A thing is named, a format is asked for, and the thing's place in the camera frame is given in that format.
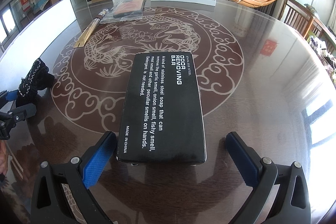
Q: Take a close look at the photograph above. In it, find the white cardboard box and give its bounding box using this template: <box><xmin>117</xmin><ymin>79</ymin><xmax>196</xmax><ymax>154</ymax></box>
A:
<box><xmin>1</xmin><ymin>0</ymin><xmax>76</xmax><ymax>90</ymax></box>

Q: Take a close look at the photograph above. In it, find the black odor removing bar box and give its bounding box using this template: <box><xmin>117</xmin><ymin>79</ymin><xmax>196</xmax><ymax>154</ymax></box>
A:
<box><xmin>116</xmin><ymin>52</ymin><xmax>207</xmax><ymax>165</ymax></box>

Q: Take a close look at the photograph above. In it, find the wooden dining chair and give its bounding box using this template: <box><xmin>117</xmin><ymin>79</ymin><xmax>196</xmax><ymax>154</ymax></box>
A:
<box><xmin>278</xmin><ymin>0</ymin><xmax>335</xmax><ymax>56</ymax></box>

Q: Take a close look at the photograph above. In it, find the black velvet pouch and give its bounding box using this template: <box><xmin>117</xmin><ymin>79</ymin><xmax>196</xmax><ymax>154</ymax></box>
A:
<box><xmin>15</xmin><ymin>58</ymin><xmax>55</xmax><ymax>107</ymax></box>

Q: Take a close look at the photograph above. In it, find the phone case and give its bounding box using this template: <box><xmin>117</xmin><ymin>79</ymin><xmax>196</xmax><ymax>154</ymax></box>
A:
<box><xmin>100</xmin><ymin>0</ymin><xmax>145</xmax><ymax>24</ymax></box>

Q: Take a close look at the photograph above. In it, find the dining table with chairs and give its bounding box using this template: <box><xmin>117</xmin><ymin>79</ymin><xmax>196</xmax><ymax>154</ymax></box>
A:
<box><xmin>33</xmin><ymin>0</ymin><xmax>60</xmax><ymax>17</ymax></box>

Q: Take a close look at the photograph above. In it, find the gold chopsticks pack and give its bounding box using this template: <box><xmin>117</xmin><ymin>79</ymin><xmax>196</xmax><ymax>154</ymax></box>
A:
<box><xmin>73</xmin><ymin>9</ymin><xmax>109</xmax><ymax>48</ymax></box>

